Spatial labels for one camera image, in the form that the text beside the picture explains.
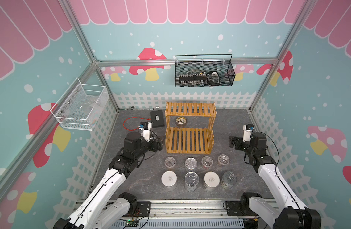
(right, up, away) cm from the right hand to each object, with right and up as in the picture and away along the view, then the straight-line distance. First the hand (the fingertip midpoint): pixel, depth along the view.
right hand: (237, 136), depth 84 cm
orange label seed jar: (-40, -16, +1) cm, 43 cm away
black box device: (-52, +11, +28) cm, 60 cm away
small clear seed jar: (-8, -14, +2) cm, 16 cm away
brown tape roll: (-33, +9, +28) cm, 44 cm away
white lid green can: (-40, -22, -8) cm, 46 cm away
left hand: (-45, 0, -8) cm, 45 cm away
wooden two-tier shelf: (-27, +3, +22) cm, 35 cm away
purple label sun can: (-7, -23, -7) cm, 25 cm away
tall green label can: (-28, -22, -11) cm, 37 cm away
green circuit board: (-59, -44, -11) cm, 74 cm away
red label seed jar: (-18, -15, +1) cm, 23 cm away
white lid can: (-17, -22, -10) cm, 30 cm away
